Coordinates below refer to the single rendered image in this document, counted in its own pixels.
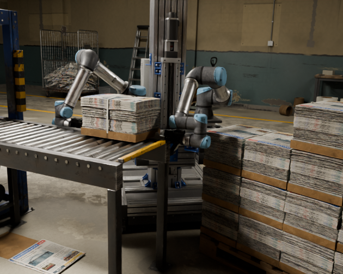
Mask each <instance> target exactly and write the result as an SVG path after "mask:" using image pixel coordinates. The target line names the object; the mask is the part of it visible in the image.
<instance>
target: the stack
mask: <svg viewBox="0 0 343 274"><path fill-rule="evenodd" d="M207 135H208V136H210V138H211V143H210V146H209V148H205V149H204V159H207V160H210V161H214V162H217V163H221V164H224V165H228V166H232V167H235V168H238V169H243V170H246V171H249V172H254V173H257V174H260V175H263V176H267V177H271V178H274V179H278V180H282V181H285V182H286V183H287V182H288V181H289V183H291V184H294V185H298V186H302V187H304V188H308V189H311V190H315V191H319V192H322V193H325V194H329V195H333V196H337V197H341V198H342V199H343V159H339V158H334V157H329V156H326V155H321V154H316V153H311V152H307V151H302V150H297V149H294V148H290V143H291V139H292V138H293V134H290V133H283V132H276V131H275V130H270V129H265V128H260V127H254V126H248V125H243V124H236V125H233V126H228V127H223V128H216V129H212V130H207ZM202 181H203V189H202V192H203V194H206V195H209V196H212V197H215V198H218V199H220V200H223V201H226V202H229V203H232V204H234V205H237V206H240V207H241V208H244V209H246V210H250V211H252V212H255V213H257V214H260V215H263V216H266V217H269V218H270V219H274V220H276V221H279V222H282V223H284V224H287V225H289V226H292V227H295V228H298V229H301V230H303V231H306V232H309V233H311V234H314V235H317V236H320V237H322V238H325V239H327V240H330V241H332V242H335V244H336V242H338V241H339V242H338V243H340V244H342V245H343V206H342V207H341V206H338V205H335V204H331V203H328V202H324V201H321V200H317V199H315V198H311V197H308V196H304V195H301V194H297V193H294V192H291V191H287V189H286V190H285V189H282V188H279V187H276V186H272V185H269V184H265V183H262V182H258V181H255V180H252V179H249V178H245V177H241V176H238V175H234V174H232V173H228V172H225V171H221V170H218V169H214V168H212V167H208V166H204V167H203V180H202ZM202 204H203V205H202V209H201V211H202V213H201V215H202V224H201V226H203V227H205V228H207V229H209V230H211V231H213V232H216V233H218V234H220V235H222V236H224V237H226V238H228V239H230V240H232V241H235V242H238V243H239V244H242V245H244V246H247V247H249V248H251V249H253V250H256V251H258V252H260V253H262V254H264V255H266V256H269V257H271V258H273V259H275V260H278V261H280V262H282V263H284V264H286V265H288V266H291V267H293V268H295V269H297V270H300V271H302V272H304V273H306V274H343V253H341V252H339V251H337V250H332V249H330V248H327V247H324V246H322V245H319V244H316V243H314V242H311V241H309V240H306V239H303V238H301V237H298V236H296V235H293V234H291V233H288V232H285V231H283V230H281V229H278V228H275V227H272V226H270V225H267V224H265V223H262V222H260V221H257V220H255V219H252V218H249V217H247V216H244V215H241V214H239V213H237V212H235V211H232V210H230V209H227V208H224V207H221V206H219V205H216V204H213V203H211V202H208V201H205V200H203V203H202ZM219 249H221V250H223V251H226V252H228V253H230V254H232V255H233V256H236V257H238V258H240V259H242V260H244V261H246V262H248V263H250V264H252V265H254V266H256V267H258V268H260V269H262V270H265V271H266V274H290V273H288V272H286V271H284V270H281V269H279V268H278V267H275V266H273V265H271V264H269V263H267V262H265V261H262V260H260V259H258V258H255V257H253V256H251V255H249V254H247V253H245V252H242V251H240V250H238V249H236V248H234V247H232V246H230V245H227V244H225V243H223V242H221V241H219V240H217V239H215V238H213V237H211V236H209V235H207V234H205V233H202V232H200V245H199V252H201V253H203V254H205V255H207V256H209V257H211V258H212V259H214V260H216V261H218V262H220V263H222V264H224V265H226V266H228V267H230V268H232V269H234V270H236V271H238V272H240V273H241V274H254V273H252V272H250V271H248V270H246V269H244V268H242V267H240V266H238V265H236V264H234V263H232V262H230V261H228V260H226V259H224V258H222V257H220V256H219Z"/></svg>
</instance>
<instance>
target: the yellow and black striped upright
mask: <svg viewBox="0 0 343 274"><path fill-rule="evenodd" d="M13 57H14V74H15V91H16V108H17V111H19V112H23V111H26V93H25V74H24V64H23V51H22V50H13Z"/></svg>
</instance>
